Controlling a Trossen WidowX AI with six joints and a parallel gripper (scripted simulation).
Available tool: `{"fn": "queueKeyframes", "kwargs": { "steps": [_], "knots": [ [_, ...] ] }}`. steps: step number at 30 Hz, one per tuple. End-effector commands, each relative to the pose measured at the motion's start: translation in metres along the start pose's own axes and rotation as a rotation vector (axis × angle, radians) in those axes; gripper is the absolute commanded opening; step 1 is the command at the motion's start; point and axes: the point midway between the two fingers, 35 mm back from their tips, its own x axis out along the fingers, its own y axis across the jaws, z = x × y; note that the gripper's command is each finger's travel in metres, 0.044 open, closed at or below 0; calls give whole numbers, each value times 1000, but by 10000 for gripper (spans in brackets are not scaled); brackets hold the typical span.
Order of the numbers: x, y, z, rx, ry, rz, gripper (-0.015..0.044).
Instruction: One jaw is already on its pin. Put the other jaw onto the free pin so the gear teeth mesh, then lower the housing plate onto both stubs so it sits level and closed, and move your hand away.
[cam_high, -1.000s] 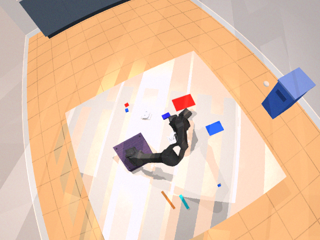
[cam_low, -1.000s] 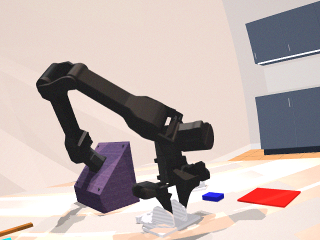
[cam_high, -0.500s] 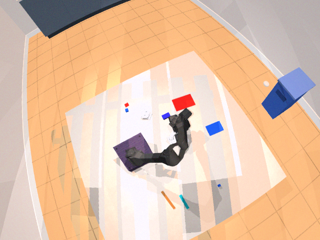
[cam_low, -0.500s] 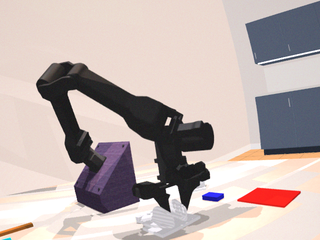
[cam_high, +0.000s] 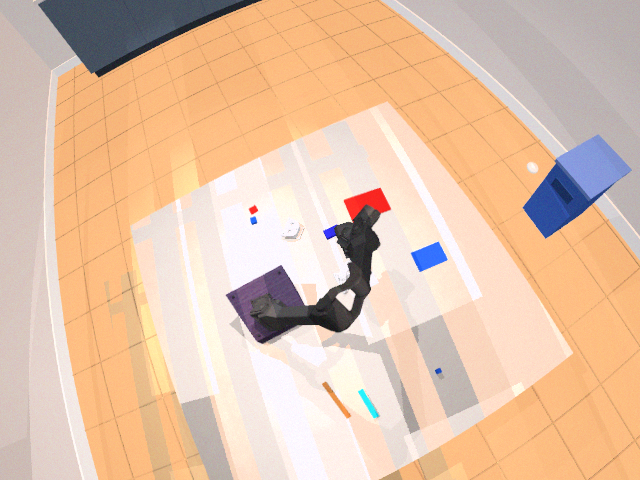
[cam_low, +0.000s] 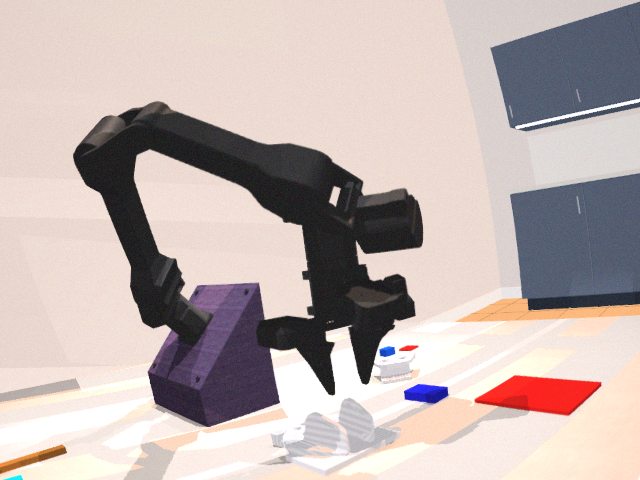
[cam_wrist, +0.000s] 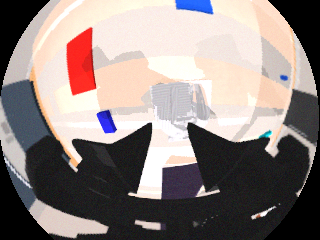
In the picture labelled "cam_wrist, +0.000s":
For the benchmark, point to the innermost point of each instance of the red flat plate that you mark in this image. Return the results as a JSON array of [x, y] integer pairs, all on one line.
[[80, 63]]

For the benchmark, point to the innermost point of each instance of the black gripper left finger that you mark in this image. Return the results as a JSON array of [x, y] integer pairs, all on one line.
[[126, 157]]

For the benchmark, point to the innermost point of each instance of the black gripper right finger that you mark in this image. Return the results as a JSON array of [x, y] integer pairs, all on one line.
[[216, 157]]

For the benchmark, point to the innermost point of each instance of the blue flat block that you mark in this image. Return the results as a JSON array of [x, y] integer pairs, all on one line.
[[106, 121]]

